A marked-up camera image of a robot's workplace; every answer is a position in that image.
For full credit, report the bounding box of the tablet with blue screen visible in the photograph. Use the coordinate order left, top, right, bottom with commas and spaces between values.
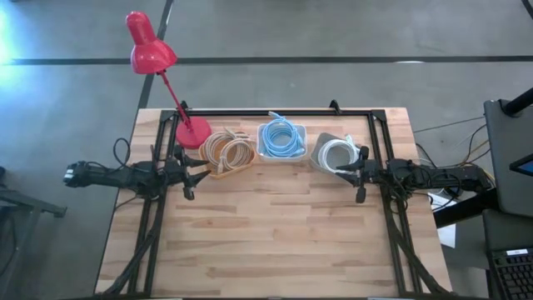
510, 152, 533, 178

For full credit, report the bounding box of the grey metal stand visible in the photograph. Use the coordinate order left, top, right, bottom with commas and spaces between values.
0, 166, 68, 300

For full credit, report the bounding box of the black aluminium rig frame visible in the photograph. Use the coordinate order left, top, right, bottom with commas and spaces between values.
95, 99, 455, 299

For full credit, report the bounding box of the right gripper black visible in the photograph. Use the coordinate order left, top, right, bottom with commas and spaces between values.
335, 145, 391, 205

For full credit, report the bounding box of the red desk lamp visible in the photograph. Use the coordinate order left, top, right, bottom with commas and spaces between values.
125, 11, 212, 150

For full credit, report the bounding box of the orange plastic bin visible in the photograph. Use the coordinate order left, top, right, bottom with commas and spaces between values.
198, 129, 257, 181

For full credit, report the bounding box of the white paper sheet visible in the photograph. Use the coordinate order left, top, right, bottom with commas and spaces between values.
427, 191, 457, 249

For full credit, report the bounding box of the grey cart top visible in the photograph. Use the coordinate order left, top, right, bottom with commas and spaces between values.
482, 98, 533, 218

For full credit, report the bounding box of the thin grey floor cable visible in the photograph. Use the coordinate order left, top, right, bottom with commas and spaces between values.
413, 115, 486, 135

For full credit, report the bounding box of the white plastic bin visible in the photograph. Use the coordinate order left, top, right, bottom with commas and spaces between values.
256, 122, 309, 163

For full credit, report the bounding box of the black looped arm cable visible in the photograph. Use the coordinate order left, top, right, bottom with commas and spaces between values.
112, 137, 132, 168

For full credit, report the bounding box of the black pole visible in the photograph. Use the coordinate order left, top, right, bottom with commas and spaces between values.
501, 87, 533, 118

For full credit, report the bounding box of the grey plastic bin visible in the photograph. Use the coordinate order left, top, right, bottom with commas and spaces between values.
308, 132, 366, 174

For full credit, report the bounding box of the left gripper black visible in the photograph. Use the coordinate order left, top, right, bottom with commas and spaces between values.
162, 145, 212, 202

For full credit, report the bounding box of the black laptop keyboard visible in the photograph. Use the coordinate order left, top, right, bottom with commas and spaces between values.
486, 245, 533, 300

